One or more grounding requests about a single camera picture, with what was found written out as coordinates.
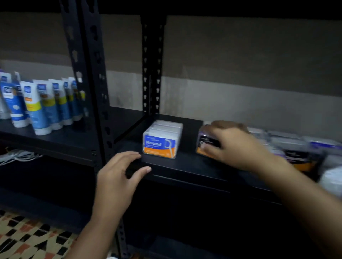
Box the white plastic item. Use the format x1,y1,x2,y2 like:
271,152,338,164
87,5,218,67
0,149,43,167

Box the dark metal shelf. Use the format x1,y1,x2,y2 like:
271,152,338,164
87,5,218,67
0,0,342,259

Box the group of floss boxes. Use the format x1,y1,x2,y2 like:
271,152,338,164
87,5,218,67
142,119,342,198

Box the black label dental floss box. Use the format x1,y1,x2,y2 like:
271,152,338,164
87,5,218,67
196,125,222,158

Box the person's right hand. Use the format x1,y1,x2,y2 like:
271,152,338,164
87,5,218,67
199,120,284,174

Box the person's right forearm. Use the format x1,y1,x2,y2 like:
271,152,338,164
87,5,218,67
261,157,342,257

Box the row of blue white tubes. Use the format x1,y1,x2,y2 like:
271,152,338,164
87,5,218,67
0,70,87,136

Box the person's left hand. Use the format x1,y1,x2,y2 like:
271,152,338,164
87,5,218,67
90,150,152,222

